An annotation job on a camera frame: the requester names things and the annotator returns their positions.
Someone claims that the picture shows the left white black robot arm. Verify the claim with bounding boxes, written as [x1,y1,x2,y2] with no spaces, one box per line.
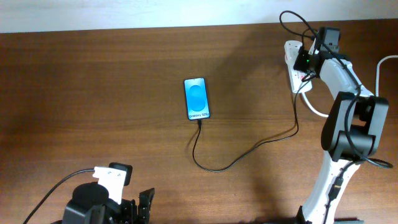
[60,182,155,224]

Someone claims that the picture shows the black charger cable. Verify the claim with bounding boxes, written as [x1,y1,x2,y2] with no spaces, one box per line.
[192,28,317,173]

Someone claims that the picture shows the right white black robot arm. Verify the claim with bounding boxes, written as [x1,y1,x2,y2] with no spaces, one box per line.
[284,27,393,223]

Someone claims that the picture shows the white power strip cord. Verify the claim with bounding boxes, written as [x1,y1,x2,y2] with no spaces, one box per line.
[300,55,398,118]

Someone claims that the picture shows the white power strip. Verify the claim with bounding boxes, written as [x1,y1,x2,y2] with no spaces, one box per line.
[284,40,312,93]

